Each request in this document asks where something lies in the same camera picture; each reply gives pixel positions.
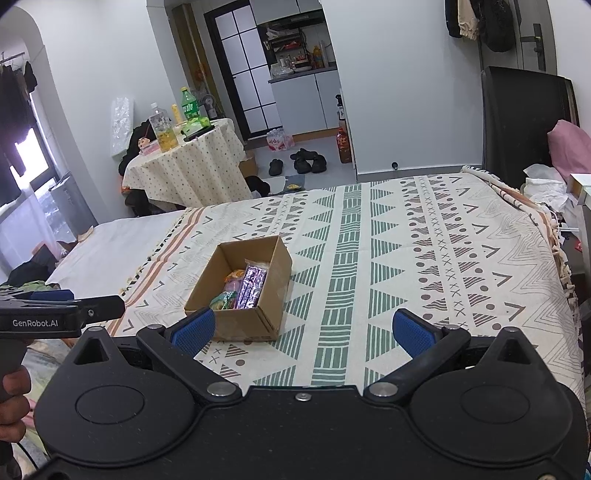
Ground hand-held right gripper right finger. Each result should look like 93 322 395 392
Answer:
365 308 543 406

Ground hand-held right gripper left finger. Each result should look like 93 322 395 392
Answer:
65 308 243 406

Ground purple white long snack packet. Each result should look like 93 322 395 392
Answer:
235 264 269 310

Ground brown cardboard box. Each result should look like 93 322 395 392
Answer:
185 235 293 342

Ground person's left hand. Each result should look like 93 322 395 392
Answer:
0 367 33 441

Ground green cloth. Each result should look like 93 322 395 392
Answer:
0 279 61 296

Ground patterned printed blanket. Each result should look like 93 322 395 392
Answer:
117 173 585 407

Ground white bed sheet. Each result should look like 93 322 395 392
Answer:
46 208 188 296

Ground grey bin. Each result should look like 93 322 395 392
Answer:
48 172 98 234

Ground dark bag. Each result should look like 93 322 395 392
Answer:
245 175 272 197

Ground round table with dotted tablecloth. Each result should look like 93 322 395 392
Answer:
122 117 247 208

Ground dark hanging clothes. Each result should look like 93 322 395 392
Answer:
0 62 38 206

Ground bubble wrap sheet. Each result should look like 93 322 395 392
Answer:
110 96 134 158

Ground clear bottle with yellow liquid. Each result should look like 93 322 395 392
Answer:
148 102 178 153

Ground white clothes pile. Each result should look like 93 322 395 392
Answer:
522 164 575 213

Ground red oil bottle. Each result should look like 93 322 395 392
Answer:
336 128 352 164

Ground green plastic bag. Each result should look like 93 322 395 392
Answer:
184 117 218 141

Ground pink water bottle pack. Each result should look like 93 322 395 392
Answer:
266 129 295 152

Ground white bedside table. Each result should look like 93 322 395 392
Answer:
566 173 591 208

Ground green plastic bottle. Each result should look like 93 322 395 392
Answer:
180 87 199 123

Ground pink pillow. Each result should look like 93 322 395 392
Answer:
547 120 591 183

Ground white kitchen cabinet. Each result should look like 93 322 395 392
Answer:
269 69 342 137

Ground black framed glass door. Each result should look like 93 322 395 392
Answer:
204 4 282 141

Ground cluttered kitchen shelf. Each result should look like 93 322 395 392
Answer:
259 11 338 79

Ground black beige hanging garment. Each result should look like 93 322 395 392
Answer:
444 0 481 40

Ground black hanging jacket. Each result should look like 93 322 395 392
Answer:
478 0 515 52

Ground metal door handle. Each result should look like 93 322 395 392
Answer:
521 23 546 71

